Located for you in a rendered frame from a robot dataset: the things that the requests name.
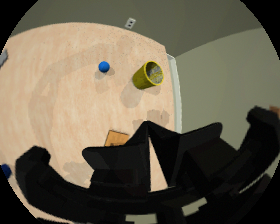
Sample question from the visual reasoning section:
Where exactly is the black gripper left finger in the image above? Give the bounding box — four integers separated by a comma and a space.
81, 121, 152, 192

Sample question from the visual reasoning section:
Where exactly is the blue ball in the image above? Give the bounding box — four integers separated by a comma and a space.
99, 61, 109, 72

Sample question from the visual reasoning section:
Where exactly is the yellow mug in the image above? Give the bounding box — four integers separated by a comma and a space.
132, 60, 164, 89

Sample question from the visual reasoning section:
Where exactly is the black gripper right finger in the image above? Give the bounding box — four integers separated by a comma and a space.
147, 120, 222, 188

